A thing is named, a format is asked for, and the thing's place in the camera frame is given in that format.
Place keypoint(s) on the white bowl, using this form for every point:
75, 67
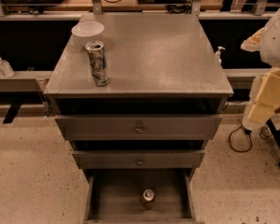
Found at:
87, 31

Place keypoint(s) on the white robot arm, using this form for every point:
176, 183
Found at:
270, 42

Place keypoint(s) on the orange soda can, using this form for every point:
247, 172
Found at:
148, 198

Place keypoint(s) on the white pump bottle right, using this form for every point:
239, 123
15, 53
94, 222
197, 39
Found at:
218, 53

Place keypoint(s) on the clear sanitizer bottle left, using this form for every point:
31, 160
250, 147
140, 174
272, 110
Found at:
6, 69

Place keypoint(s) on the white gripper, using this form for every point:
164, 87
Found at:
276, 44

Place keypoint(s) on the grey drawer cabinet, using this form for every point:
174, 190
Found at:
156, 64

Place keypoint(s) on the grey bottom drawer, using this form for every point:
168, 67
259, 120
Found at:
115, 197

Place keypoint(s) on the grey middle drawer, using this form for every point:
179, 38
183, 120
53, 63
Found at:
142, 159

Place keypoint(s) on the grey drawer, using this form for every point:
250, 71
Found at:
138, 127
115, 197
142, 159

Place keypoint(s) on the grey top drawer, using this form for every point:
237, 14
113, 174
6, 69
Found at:
138, 127

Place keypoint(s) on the blue white tall can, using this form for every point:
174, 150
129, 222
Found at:
96, 54

